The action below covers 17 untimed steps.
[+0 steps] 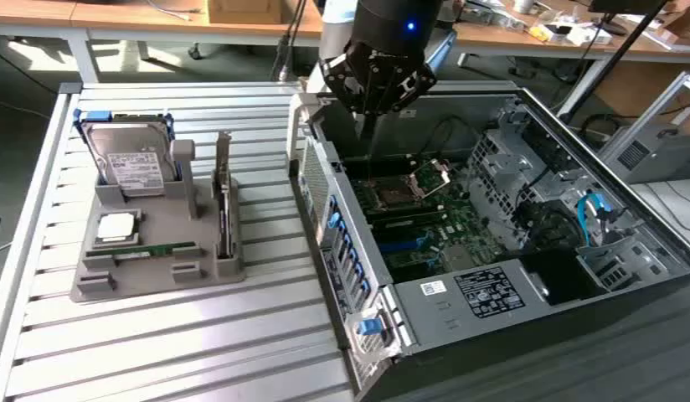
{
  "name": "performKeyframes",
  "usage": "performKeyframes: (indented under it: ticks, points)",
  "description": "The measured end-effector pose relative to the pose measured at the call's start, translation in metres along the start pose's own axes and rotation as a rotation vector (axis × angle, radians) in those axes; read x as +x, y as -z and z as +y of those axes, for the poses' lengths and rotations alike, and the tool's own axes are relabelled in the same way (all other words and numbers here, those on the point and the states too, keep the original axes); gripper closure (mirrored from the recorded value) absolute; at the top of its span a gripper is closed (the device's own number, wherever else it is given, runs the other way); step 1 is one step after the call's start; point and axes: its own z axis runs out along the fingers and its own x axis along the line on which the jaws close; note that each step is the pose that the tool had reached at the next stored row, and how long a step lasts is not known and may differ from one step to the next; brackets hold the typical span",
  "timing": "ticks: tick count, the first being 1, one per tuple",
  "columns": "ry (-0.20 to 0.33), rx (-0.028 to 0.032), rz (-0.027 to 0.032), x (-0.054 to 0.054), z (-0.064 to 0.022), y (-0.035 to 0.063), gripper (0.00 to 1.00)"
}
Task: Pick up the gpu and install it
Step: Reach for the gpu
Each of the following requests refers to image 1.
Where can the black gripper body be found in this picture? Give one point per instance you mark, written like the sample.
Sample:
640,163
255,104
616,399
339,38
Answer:
390,25

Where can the graphics card with black fan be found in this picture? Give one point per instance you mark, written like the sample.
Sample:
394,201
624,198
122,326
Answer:
226,197

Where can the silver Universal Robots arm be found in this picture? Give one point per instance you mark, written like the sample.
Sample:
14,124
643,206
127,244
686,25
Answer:
336,21

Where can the wooden desk with clutter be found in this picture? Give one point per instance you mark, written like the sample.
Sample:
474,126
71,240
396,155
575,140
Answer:
474,37

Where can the grey metal device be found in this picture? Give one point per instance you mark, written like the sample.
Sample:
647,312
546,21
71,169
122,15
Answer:
486,14

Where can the metal socket cover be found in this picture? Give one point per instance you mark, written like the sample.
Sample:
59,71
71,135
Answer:
432,178

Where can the brown cardboard box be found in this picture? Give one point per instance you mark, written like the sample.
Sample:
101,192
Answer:
245,12

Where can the white cup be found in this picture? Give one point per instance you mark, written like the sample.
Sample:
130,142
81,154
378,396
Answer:
527,5

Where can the CPU socket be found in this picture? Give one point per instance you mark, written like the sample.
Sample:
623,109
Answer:
390,194

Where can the black caster wheel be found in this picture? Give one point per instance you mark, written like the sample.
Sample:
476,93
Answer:
197,52

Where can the black RAM stick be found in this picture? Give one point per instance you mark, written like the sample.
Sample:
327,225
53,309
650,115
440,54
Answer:
407,220

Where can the white box on desk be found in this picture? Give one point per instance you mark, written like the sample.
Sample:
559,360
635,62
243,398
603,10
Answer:
580,37

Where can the green motherboard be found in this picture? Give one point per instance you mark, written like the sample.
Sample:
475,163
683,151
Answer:
463,228

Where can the black slanted stand pole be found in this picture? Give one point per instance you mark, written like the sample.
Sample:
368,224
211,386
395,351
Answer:
611,63

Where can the blue expansion slot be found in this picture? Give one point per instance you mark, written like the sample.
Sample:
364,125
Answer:
404,245

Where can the silver hard disk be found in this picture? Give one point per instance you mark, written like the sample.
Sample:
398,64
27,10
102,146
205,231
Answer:
127,142

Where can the hard disk drive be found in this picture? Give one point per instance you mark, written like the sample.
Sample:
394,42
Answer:
97,115

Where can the wooden desk with white legs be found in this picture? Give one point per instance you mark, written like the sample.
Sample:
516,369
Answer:
99,21

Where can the grey plastic parts rack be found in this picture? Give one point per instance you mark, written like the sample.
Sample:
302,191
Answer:
167,226

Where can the grey computer tower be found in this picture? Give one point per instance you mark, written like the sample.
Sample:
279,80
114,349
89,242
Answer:
670,159

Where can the brown cardboard piece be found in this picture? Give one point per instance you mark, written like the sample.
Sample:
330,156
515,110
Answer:
686,25

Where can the green RAM stick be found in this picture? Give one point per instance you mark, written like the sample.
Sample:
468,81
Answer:
155,250

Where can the grey power supply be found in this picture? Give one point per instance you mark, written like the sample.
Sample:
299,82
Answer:
479,301

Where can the silver CPU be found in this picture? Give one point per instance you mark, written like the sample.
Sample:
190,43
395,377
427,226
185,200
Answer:
118,228

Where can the grey metal disk bay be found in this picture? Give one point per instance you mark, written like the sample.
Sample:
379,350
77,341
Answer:
614,268

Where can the blue case latch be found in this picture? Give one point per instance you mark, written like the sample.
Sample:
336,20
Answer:
371,326

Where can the open grey PC case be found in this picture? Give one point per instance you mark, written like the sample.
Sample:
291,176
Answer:
491,372

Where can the aluminium profile frame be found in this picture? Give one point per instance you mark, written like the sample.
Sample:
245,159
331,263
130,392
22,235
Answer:
686,84

